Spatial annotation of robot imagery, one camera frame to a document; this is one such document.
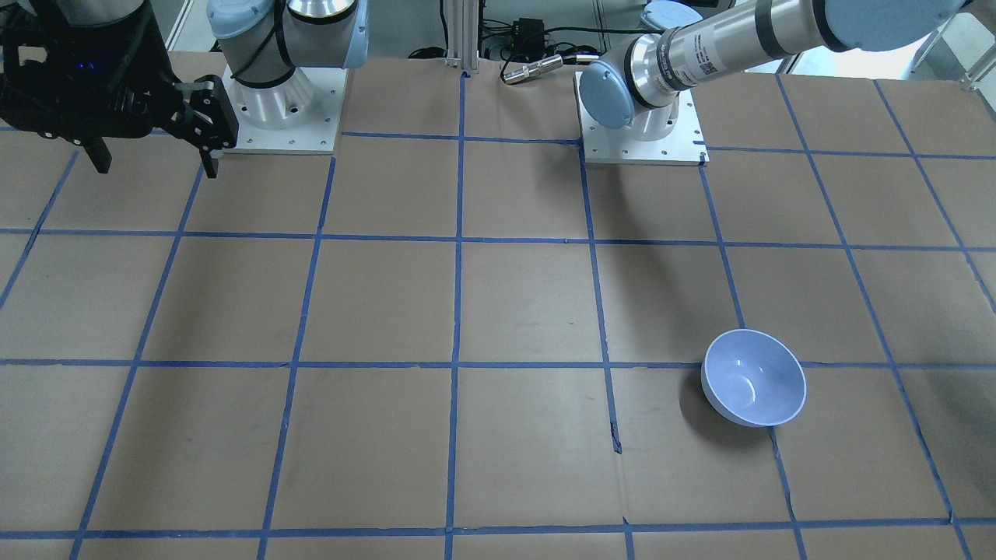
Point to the aluminium frame post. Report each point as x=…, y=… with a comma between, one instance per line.
x=462, y=20

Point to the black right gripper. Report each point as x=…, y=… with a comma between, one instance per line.
x=150, y=68

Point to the blue ceramic bowl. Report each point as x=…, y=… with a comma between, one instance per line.
x=753, y=379

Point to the black power adapter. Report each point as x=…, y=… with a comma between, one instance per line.
x=527, y=40

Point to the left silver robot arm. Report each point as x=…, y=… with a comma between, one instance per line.
x=675, y=49

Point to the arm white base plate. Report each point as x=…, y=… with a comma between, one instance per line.
x=671, y=136
x=299, y=117

